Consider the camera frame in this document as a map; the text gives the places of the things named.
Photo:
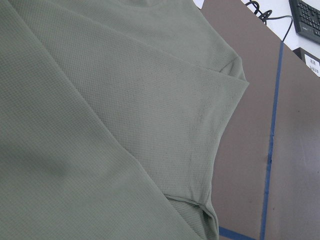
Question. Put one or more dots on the black box with label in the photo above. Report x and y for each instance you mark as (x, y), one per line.
(310, 60)

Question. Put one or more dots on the black keyboard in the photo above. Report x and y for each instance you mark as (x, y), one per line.
(306, 20)

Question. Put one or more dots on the olive green long-sleeve shirt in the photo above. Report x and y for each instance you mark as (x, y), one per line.
(111, 115)

